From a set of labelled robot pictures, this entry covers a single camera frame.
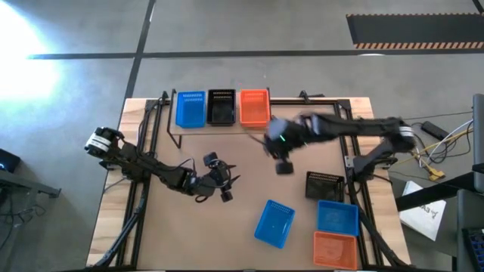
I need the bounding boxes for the orange plastic basket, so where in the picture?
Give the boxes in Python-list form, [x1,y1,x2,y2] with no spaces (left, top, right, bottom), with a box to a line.
[239,88,271,128]
[312,230,358,271]

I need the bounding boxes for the black power strip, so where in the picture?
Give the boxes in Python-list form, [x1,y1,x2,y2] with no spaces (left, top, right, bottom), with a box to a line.
[420,120,451,141]

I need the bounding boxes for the black table frame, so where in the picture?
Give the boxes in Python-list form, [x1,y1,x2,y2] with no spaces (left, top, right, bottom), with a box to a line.
[92,89,408,270]

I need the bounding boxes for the black stand bar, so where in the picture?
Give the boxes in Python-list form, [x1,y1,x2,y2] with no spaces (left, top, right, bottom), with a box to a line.
[395,172,484,212]

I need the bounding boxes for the black plastic basket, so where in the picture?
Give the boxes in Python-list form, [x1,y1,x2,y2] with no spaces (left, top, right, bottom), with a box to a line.
[206,88,237,126]
[305,171,346,202]

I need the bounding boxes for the black blue keyboard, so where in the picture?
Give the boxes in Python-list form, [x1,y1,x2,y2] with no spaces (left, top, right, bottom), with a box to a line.
[461,226,484,271]

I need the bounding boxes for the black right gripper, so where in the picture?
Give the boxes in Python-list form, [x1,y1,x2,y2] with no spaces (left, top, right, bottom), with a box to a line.
[248,115,309,159]

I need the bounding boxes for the white paper sheet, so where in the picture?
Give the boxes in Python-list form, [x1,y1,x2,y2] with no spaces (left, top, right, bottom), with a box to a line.
[399,180,448,242]

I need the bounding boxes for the blue plastic basket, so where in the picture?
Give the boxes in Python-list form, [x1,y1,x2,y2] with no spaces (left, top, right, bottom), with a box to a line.
[316,199,360,237]
[253,199,296,250]
[175,91,207,128]

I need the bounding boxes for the black floor device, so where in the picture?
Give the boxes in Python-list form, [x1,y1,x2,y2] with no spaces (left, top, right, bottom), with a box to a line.
[0,147,22,174]

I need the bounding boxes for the gray stand leg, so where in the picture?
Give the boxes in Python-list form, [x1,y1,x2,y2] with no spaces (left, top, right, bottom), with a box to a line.
[0,169,62,212]

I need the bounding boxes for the yellow cable with plug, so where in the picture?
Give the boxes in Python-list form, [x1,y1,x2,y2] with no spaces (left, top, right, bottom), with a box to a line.
[396,128,474,181]

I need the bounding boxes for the black hazard-striped floor mat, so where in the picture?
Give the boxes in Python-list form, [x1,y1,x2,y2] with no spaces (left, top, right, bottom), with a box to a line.
[346,13,484,50]

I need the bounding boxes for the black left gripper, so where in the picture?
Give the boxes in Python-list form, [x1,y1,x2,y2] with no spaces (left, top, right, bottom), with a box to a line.
[206,160,242,203]

